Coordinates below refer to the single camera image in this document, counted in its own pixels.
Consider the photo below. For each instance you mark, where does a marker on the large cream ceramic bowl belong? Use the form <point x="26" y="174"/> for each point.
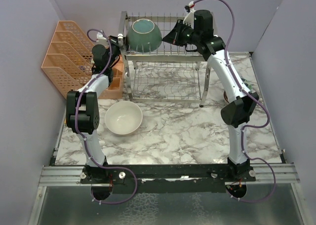
<point x="123" y="118"/>

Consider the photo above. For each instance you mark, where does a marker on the orange plastic file organizer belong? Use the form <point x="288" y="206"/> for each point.
<point x="67" y="62"/>

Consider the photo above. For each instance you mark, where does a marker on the green patterned small bowl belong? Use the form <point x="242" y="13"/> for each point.
<point x="247" y="84"/>

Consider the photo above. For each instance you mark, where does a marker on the large teal ceramic bowl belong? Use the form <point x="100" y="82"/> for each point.
<point x="144" y="36"/>

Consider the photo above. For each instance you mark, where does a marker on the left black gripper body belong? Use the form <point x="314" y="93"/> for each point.
<point x="115" y="50"/>

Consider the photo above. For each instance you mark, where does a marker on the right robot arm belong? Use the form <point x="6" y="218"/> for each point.
<point x="242" y="101"/>

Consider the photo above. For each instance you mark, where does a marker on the aluminium frame rail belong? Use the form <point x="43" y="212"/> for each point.
<point x="60" y="176"/>

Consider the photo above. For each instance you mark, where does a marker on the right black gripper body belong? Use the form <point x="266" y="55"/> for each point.
<point x="187" y="35"/>

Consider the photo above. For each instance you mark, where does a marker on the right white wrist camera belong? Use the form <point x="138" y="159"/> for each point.
<point x="190" y="17"/>

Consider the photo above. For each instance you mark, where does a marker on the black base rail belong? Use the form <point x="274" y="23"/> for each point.
<point x="166" y="178"/>

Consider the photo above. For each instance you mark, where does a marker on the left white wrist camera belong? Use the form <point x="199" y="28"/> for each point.
<point x="100" y="37"/>

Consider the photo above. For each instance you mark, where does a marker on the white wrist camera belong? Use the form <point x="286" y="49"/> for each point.
<point x="100" y="37"/>
<point x="190" y="17"/>

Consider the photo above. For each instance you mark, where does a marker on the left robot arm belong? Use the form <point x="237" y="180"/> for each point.
<point x="82" y="111"/>

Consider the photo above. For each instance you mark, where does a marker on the steel two-tier dish rack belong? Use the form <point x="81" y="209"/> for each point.
<point x="168" y="74"/>

